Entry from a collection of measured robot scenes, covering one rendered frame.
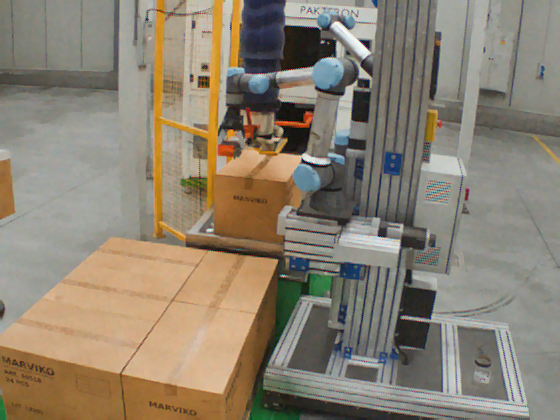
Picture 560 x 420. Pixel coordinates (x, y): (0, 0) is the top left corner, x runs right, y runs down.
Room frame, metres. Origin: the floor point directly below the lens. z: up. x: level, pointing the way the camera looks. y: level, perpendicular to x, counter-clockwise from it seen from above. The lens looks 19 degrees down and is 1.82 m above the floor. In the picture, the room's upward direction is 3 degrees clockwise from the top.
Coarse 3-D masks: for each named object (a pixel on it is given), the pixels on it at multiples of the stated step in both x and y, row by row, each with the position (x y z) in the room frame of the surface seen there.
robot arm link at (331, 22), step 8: (320, 16) 2.80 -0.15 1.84; (328, 16) 2.79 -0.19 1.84; (336, 16) 2.85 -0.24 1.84; (320, 24) 2.80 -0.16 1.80; (328, 24) 2.79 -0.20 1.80; (336, 24) 2.77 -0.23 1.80; (336, 32) 2.75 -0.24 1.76; (344, 32) 2.74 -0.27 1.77; (344, 40) 2.72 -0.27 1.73; (352, 40) 2.70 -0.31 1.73; (352, 48) 2.68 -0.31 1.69; (360, 48) 2.67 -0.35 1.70; (360, 56) 2.65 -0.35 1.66; (368, 56) 2.62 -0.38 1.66; (360, 64) 2.64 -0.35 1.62; (368, 64) 2.61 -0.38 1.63; (368, 72) 2.62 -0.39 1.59
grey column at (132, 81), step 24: (120, 0) 3.68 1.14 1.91; (144, 0) 3.71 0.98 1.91; (120, 24) 3.67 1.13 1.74; (120, 48) 3.67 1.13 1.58; (120, 72) 3.67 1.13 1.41; (144, 72) 3.74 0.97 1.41; (120, 96) 3.67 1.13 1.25; (144, 96) 3.75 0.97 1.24; (120, 120) 3.67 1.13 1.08; (144, 120) 3.75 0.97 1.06; (120, 144) 3.68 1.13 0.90; (144, 144) 3.75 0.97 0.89; (120, 168) 3.67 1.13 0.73; (144, 168) 3.75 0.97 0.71; (120, 192) 3.68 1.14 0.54; (144, 192) 3.74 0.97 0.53; (144, 216) 3.73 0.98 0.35; (144, 240) 3.72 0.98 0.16
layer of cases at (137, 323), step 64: (128, 256) 2.63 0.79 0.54; (192, 256) 2.70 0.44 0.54; (256, 256) 2.75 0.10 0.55; (64, 320) 1.94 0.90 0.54; (128, 320) 1.99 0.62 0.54; (192, 320) 2.04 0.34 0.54; (256, 320) 2.15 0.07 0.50; (0, 384) 1.70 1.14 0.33; (64, 384) 1.65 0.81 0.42; (128, 384) 1.61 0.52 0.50; (192, 384) 1.59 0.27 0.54
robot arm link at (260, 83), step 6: (240, 78) 2.31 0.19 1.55; (246, 78) 2.29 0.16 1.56; (252, 78) 2.28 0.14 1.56; (258, 78) 2.27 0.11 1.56; (264, 78) 2.28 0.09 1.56; (240, 84) 2.30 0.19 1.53; (246, 84) 2.28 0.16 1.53; (252, 84) 2.27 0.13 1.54; (258, 84) 2.26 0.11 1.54; (264, 84) 2.28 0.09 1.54; (270, 84) 2.35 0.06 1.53; (246, 90) 2.30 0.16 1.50; (252, 90) 2.28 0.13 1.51; (258, 90) 2.26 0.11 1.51; (264, 90) 2.28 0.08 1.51
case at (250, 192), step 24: (240, 168) 3.05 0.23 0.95; (264, 168) 3.08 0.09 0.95; (288, 168) 3.11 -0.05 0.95; (216, 192) 2.91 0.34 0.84; (240, 192) 2.88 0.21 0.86; (264, 192) 2.86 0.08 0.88; (288, 192) 2.92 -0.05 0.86; (216, 216) 2.91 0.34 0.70; (240, 216) 2.88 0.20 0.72; (264, 216) 2.86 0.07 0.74; (264, 240) 2.86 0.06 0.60
